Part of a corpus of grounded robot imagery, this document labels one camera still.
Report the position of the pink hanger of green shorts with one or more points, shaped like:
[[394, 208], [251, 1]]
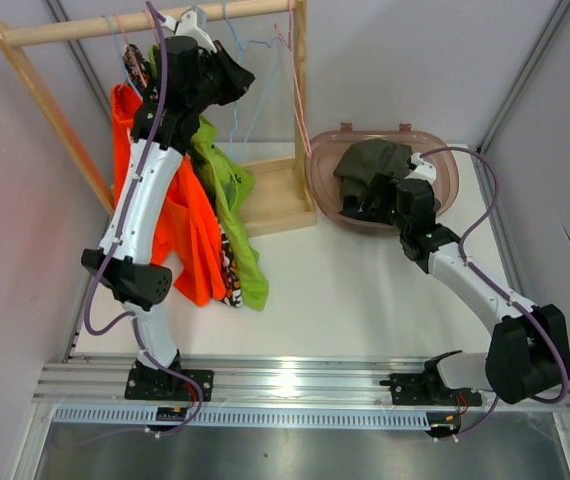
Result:
[[156, 26]]

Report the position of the aluminium mounting rail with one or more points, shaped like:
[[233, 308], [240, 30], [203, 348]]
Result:
[[239, 381]]

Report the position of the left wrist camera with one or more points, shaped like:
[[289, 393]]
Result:
[[190, 23]]

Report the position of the olive green shorts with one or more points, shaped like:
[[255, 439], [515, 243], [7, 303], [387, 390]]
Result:
[[363, 160]]

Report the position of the white slotted cable duct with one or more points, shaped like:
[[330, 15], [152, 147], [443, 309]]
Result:
[[377, 419]]

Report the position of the lime green shorts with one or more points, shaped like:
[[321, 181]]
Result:
[[230, 185]]

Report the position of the patterned black orange shorts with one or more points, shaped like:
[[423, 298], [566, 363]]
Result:
[[229, 270]]

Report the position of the blue hanger of orange shorts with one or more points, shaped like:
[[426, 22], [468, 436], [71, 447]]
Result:
[[120, 52]]

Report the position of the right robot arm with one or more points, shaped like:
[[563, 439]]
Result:
[[528, 356]]

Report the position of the pink plastic basket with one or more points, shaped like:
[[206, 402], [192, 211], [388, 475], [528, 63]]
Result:
[[329, 147]]

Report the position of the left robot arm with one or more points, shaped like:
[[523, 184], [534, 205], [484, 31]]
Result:
[[194, 72]]

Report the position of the wooden clothes rack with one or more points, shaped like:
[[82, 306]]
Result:
[[281, 199]]

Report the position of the pink wire hanger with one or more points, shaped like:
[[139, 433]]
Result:
[[296, 95]]

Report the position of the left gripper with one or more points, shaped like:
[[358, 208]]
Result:
[[228, 68]]

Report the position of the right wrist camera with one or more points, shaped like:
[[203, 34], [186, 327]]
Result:
[[421, 169]]

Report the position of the navy blue shorts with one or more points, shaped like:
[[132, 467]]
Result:
[[360, 212]]

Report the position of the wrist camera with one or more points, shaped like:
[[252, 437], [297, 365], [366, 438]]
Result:
[[190, 23], [421, 169]]

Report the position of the pink hanger of patterned shorts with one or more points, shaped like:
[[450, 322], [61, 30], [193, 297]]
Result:
[[137, 67]]

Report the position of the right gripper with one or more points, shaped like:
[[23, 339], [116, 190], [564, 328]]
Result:
[[382, 186]]

